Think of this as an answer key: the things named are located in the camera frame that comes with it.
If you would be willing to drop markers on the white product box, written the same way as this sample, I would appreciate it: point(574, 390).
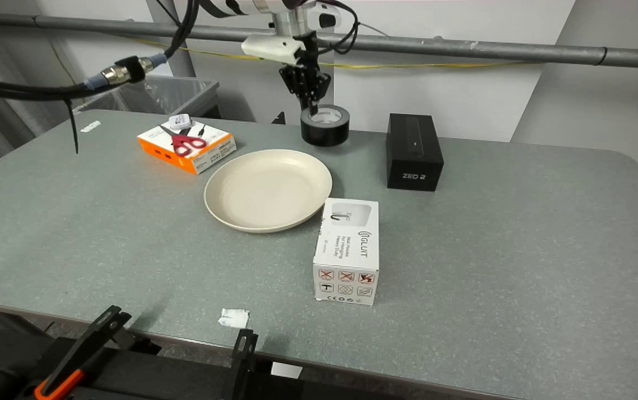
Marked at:
point(348, 251)

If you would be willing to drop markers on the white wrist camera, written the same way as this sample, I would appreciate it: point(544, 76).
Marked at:
point(276, 49)

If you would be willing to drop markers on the orange scissors package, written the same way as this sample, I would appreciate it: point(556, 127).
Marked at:
point(192, 146)

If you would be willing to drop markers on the cream round plate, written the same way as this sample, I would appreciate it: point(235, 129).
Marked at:
point(266, 192)

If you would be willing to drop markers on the black rectangular box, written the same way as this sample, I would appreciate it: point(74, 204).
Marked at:
point(415, 155)

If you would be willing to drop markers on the black table clamp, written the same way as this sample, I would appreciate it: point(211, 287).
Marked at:
point(242, 363)

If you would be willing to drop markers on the orange black clamp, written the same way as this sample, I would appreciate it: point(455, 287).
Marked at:
point(72, 369)

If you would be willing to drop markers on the grey metal rail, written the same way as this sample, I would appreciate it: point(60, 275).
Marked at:
point(478, 49)

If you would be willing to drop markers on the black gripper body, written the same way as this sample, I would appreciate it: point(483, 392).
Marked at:
point(306, 73)

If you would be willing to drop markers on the black tape roll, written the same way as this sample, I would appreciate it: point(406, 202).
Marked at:
point(325, 127)

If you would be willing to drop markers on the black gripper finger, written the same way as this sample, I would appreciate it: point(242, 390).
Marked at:
point(315, 96)
point(299, 94)

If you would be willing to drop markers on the white paper scrap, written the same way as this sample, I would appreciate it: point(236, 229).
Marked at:
point(236, 319)

